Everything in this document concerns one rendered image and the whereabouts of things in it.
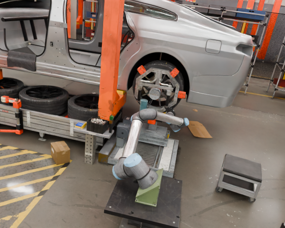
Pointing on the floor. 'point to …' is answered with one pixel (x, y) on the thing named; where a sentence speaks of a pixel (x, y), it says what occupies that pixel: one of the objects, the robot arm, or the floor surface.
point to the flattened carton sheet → (198, 130)
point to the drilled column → (90, 149)
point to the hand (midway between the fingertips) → (170, 107)
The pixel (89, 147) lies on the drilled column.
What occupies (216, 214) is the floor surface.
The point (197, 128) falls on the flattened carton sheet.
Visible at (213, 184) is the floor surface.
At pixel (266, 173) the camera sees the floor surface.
